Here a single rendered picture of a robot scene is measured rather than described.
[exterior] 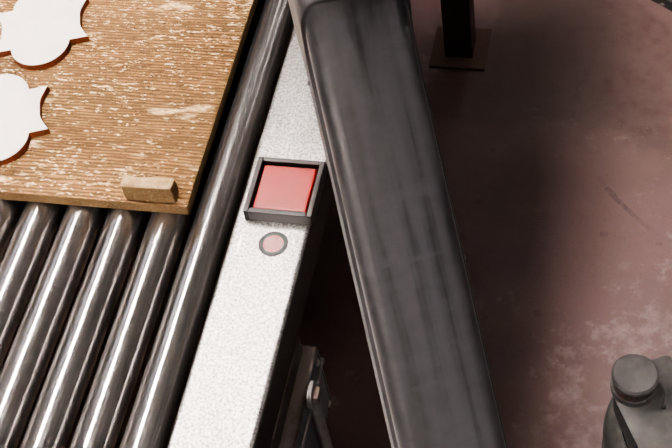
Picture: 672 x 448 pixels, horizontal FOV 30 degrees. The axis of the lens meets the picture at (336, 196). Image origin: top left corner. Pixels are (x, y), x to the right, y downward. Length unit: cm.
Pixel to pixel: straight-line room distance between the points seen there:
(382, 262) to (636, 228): 185
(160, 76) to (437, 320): 92
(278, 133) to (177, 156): 12
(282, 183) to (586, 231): 117
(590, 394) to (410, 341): 165
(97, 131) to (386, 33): 87
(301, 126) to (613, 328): 104
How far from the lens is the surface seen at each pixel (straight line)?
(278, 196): 135
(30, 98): 151
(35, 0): 163
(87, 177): 142
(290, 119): 144
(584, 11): 283
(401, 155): 62
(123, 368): 129
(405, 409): 62
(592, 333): 232
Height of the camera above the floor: 198
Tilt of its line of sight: 52 degrees down
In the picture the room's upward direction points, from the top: 12 degrees counter-clockwise
